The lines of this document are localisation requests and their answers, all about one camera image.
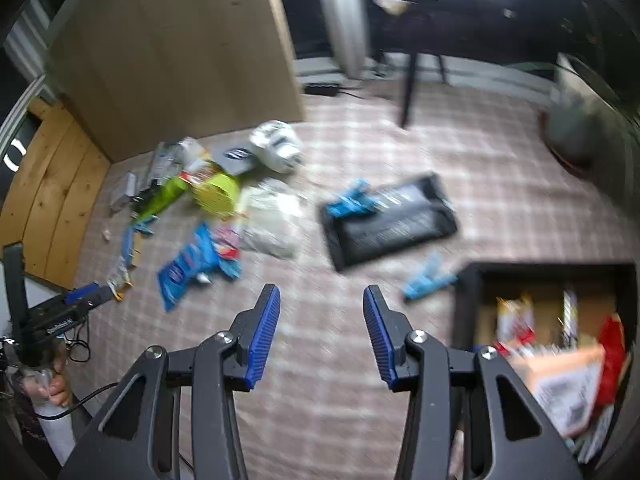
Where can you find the black stool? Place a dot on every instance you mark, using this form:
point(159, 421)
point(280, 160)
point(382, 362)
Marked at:
point(412, 70)

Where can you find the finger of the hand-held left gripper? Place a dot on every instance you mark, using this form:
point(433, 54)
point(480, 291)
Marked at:
point(85, 294)

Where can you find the green flat packet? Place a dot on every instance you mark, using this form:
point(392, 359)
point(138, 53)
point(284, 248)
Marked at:
point(162, 200)

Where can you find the orange and white paper packet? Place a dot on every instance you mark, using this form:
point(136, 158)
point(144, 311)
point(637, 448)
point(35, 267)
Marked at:
point(565, 390)

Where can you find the silver tin box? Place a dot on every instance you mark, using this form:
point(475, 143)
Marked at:
point(123, 191)

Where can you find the person's left hand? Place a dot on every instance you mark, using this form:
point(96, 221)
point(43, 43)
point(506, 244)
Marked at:
point(50, 387)

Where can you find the blue snack packet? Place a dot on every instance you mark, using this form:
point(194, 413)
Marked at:
point(192, 265)

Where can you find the black glossy packet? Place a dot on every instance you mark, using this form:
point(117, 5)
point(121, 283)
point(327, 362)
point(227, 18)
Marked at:
point(395, 225)

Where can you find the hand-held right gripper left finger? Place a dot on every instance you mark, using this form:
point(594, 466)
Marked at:
point(262, 335)

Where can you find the person's left forearm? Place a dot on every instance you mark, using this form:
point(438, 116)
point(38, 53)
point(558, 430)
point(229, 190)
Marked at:
point(55, 435)

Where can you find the pine wood panel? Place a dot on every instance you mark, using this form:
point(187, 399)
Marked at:
point(55, 185)

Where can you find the grey metal pole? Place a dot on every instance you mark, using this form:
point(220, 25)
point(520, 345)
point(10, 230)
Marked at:
point(342, 15)

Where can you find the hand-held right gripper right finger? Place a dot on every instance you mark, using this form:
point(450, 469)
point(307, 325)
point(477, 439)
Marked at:
point(380, 340)

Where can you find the black box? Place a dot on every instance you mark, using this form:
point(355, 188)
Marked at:
point(465, 300)

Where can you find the white charger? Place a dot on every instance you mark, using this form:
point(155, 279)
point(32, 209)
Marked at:
point(275, 145)

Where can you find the blue clip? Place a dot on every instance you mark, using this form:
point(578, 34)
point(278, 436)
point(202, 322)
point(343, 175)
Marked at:
point(352, 200)
point(427, 280)

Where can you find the light plywood board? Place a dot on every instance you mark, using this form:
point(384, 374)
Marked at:
point(175, 50)

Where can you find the red and white snack packet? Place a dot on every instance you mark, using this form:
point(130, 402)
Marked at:
point(512, 325)

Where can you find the grey tube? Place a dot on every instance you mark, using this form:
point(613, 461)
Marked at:
point(162, 162)

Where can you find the black card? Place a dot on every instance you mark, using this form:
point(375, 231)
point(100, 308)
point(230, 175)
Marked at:
point(235, 157)

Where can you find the blue and white packet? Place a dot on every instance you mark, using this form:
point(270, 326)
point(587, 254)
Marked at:
point(131, 245)

